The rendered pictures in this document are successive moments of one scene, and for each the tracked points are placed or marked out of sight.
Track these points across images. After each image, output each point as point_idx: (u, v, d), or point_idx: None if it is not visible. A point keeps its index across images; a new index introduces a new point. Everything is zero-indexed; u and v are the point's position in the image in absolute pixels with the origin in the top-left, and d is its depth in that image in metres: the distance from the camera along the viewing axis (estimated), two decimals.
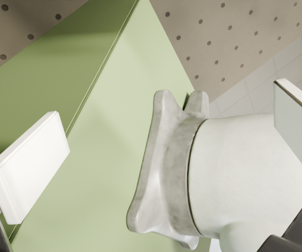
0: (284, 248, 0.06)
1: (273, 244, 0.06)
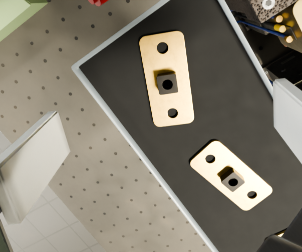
0: (284, 248, 0.06)
1: (273, 244, 0.06)
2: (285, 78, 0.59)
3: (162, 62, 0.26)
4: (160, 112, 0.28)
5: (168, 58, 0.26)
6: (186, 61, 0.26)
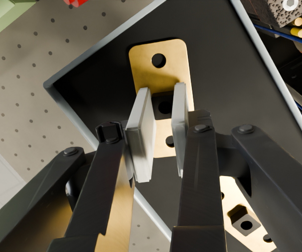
0: (189, 232, 0.07)
1: (179, 233, 0.07)
2: (297, 85, 0.53)
3: (158, 79, 0.21)
4: (156, 140, 0.22)
5: (166, 73, 0.20)
6: (189, 78, 0.20)
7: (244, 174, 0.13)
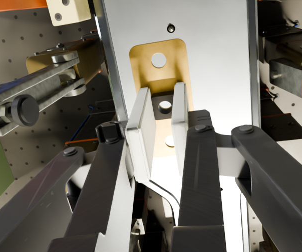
0: (189, 232, 0.07)
1: (179, 233, 0.07)
2: None
3: (158, 79, 0.21)
4: (156, 140, 0.22)
5: (166, 73, 0.20)
6: (189, 78, 0.20)
7: (244, 174, 0.13)
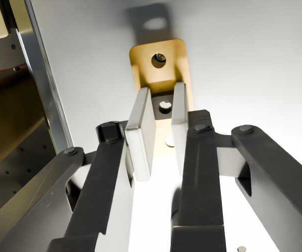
0: (189, 232, 0.07)
1: (180, 233, 0.07)
2: None
3: (158, 79, 0.21)
4: (156, 140, 0.22)
5: (166, 73, 0.20)
6: (189, 78, 0.20)
7: (244, 174, 0.13)
